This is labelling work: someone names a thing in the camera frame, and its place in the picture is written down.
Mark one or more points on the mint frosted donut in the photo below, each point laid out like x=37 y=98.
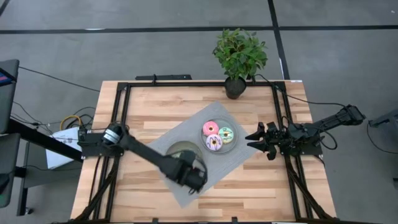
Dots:
x=229 y=138

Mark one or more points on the dark grey stand foot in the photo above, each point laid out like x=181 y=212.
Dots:
x=385 y=119

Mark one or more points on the black plant pot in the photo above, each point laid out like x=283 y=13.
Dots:
x=235 y=88

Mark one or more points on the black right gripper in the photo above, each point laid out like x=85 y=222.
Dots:
x=276 y=138

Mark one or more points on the black bar at table edge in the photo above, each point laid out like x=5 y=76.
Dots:
x=168 y=77

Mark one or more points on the white paper sheet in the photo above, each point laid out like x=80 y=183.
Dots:
x=59 y=155

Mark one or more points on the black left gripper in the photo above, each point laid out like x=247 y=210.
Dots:
x=194 y=180

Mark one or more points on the black aluminium table frame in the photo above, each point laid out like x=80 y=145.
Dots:
x=202 y=84

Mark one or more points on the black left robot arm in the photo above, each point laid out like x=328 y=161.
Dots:
x=146 y=152

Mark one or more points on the green leafy plant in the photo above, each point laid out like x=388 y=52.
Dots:
x=241 y=54

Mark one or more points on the grey woven placemat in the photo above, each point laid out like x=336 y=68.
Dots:
x=224 y=168

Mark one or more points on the lavender frosted donut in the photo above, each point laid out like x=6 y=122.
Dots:
x=210 y=145

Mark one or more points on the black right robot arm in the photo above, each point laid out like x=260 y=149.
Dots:
x=329 y=122

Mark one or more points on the round grey plate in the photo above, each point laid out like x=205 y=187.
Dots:
x=231 y=123
x=178 y=147

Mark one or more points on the black desk beam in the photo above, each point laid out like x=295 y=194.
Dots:
x=37 y=137

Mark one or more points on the pink frosted donut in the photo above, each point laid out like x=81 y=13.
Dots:
x=206 y=126

